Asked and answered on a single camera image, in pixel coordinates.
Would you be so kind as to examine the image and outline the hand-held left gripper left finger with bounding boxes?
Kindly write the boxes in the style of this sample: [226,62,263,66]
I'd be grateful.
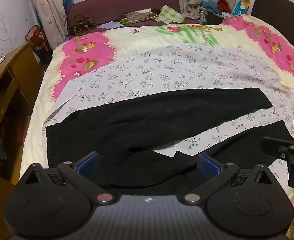
[19,151,116,205]

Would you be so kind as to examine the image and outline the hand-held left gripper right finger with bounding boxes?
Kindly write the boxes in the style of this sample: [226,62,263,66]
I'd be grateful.
[183,152,280,204]

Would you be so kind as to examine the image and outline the black pants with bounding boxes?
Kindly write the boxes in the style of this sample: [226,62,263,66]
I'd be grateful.
[45,87,294,189]

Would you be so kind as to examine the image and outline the white floral bedsheet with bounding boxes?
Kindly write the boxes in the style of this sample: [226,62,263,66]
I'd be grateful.
[43,42,294,200]

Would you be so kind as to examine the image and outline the dark wooden headboard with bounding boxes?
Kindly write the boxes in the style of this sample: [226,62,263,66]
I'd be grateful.
[250,0,294,57]

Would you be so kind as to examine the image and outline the wooden side cabinet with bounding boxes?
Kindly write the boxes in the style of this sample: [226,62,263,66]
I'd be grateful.
[0,41,53,185]

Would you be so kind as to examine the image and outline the red shopping bag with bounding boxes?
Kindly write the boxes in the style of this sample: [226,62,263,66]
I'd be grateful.
[25,25,52,63]

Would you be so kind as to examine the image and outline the cartoon print quilt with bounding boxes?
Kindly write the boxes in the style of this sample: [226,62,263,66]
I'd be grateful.
[19,15,294,209]

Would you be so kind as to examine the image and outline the brown handbag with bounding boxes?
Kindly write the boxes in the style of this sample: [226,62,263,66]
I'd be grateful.
[64,13,96,37]

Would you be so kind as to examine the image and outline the white paper sheet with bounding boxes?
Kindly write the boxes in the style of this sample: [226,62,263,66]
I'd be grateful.
[97,20,121,29]

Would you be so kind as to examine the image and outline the red cloth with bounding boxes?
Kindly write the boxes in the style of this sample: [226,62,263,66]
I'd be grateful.
[217,0,232,13]

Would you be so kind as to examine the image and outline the blue cloth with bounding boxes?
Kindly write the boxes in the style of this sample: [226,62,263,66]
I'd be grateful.
[200,0,221,13]

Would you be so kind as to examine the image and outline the beige patterned packet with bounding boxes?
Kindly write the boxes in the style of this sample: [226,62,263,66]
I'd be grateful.
[124,9,160,22]

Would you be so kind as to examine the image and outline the green checked cloth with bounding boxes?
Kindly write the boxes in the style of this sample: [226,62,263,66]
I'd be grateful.
[154,4,185,23]

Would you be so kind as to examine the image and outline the maroon window seat cushion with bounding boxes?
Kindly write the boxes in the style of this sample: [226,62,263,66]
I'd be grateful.
[67,0,205,34]

